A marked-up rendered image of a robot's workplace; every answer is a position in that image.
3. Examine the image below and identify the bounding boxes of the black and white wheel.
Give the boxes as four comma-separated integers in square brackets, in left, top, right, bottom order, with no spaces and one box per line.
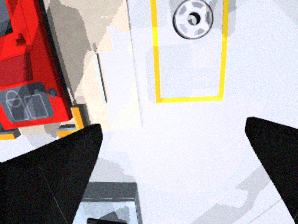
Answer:
[173,0,214,40]

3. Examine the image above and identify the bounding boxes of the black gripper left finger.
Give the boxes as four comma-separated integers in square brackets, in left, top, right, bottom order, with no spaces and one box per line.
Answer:
[0,123,102,224]

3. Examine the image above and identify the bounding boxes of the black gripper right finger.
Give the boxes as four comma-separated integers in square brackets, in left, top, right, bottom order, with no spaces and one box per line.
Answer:
[243,116,298,224]

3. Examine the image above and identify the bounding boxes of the yellow rectangular outline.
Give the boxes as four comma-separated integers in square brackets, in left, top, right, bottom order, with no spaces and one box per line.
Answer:
[150,0,229,103]

